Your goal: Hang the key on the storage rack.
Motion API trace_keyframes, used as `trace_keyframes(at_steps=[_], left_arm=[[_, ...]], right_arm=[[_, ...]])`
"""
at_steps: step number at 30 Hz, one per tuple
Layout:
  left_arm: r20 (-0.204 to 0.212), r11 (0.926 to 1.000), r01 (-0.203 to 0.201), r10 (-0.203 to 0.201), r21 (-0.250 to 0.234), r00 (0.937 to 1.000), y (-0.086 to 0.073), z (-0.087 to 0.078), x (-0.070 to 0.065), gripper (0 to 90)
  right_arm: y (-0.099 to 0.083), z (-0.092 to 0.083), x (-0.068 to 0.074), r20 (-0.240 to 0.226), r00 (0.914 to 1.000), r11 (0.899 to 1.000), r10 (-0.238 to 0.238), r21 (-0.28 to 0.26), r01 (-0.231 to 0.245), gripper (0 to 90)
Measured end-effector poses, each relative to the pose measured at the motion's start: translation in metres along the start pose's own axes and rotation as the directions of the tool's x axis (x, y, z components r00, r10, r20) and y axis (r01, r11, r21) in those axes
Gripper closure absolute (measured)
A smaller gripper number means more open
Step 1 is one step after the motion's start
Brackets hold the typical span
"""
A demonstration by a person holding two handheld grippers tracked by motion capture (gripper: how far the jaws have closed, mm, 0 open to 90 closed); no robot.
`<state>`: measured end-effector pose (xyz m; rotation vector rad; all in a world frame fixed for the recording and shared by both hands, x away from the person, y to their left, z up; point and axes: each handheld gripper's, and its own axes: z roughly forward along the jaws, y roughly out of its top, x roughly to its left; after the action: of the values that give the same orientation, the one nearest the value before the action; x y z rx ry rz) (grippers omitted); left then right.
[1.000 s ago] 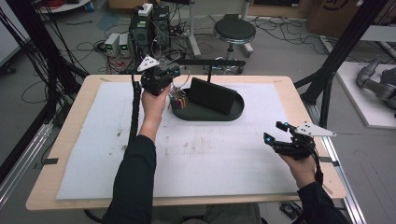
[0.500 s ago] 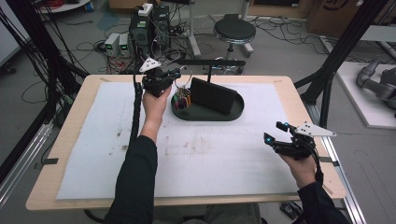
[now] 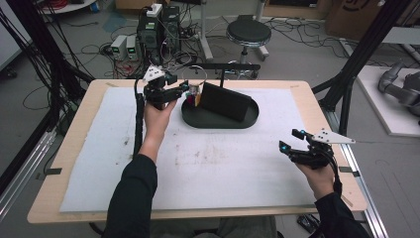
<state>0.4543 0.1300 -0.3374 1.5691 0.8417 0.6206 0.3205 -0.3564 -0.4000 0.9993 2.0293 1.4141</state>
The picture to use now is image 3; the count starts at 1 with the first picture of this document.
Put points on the white table mat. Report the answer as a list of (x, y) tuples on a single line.
[(214, 165)]

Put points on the black device on floor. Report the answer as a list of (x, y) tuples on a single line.
[(308, 223)]

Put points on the black frame strut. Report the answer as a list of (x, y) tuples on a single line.
[(360, 56)]

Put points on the person's right hand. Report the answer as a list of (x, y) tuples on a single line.
[(320, 181)]

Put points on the black oval tray with hanger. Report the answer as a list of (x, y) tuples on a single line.
[(204, 120)]

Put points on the black round stool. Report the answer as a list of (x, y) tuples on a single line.
[(248, 31)]

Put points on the wooden table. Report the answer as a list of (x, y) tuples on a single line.
[(77, 132)]

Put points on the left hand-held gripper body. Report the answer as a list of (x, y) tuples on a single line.
[(157, 94)]

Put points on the black tape strip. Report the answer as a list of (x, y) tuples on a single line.
[(52, 171)]

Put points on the white platform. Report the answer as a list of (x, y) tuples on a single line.
[(376, 99)]

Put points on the cardboard box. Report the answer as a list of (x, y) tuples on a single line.
[(363, 16)]

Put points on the white desk leg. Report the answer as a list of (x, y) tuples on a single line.
[(205, 33)]

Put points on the small black computer tower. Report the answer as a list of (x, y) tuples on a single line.
[(171, 26)]

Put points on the white power adapter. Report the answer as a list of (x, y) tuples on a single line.
[(154, 10)]

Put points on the white power supply box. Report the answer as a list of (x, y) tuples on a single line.
[(119, 46), (132, 48)]

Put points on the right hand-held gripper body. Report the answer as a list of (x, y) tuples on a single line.
[(315, 158)]

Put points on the person's left hand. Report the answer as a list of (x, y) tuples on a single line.
[(157, 122)]

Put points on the black phone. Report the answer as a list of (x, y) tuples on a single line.
[(224, 100)]

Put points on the large black computer tower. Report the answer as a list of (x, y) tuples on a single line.
[(149, 36)]

